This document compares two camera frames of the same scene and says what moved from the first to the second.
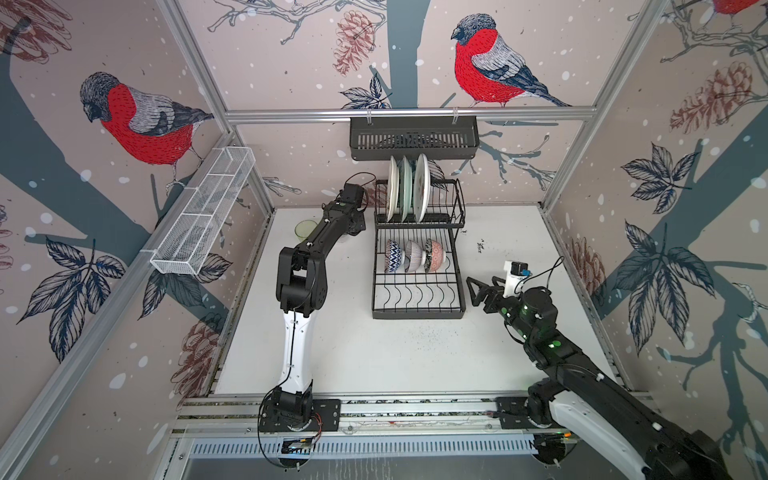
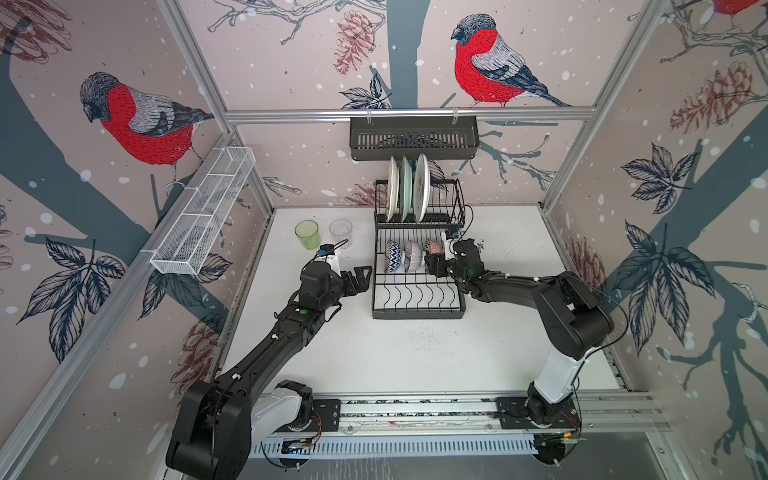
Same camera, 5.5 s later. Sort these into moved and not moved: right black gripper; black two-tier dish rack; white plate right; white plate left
Moved: right black gripper
Not moved: white plate right; black two-tier dish rack; white plate left
